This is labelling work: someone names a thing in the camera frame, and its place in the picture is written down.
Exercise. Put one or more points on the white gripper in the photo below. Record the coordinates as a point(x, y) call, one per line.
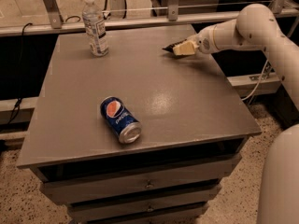
point(204, 42)

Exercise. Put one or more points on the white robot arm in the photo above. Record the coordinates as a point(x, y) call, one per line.
point(256, 28)

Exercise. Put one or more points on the clear plastic water bottle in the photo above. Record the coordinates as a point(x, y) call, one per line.
point(95, 28)

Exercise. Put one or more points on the grey drawer cabinet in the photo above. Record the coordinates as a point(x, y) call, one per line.
point(194, 125)

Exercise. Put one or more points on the blue pepsi can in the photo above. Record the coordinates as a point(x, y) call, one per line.
point(120, 120)

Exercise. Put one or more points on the metal railing frame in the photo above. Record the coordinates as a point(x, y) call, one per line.
point(78, 27)

